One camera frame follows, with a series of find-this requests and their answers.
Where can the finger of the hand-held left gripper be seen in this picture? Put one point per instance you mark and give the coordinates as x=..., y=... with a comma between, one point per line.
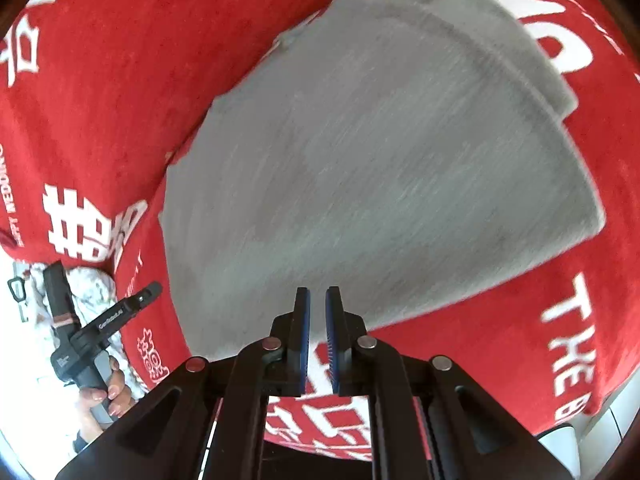
x=145, y=295
x=56, y=292

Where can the grey short-sleeved shirt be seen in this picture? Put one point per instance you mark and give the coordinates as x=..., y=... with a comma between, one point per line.
x=375, y=160

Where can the red printed sofa cover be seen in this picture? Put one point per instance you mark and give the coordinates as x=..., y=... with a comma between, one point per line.
x=125, y=85

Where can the person's left hand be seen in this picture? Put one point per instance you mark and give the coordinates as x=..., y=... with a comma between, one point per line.
x=107, y=397

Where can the white floral cloth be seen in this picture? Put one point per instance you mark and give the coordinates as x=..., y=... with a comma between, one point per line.
x=90, y=282

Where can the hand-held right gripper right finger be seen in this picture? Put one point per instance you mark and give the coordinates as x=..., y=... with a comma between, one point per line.
x=332, y=332

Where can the black buckle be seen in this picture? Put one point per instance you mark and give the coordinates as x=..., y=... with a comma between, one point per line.
x=17, y=290

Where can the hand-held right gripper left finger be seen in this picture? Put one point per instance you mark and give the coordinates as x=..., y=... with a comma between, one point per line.
x=303, y=332

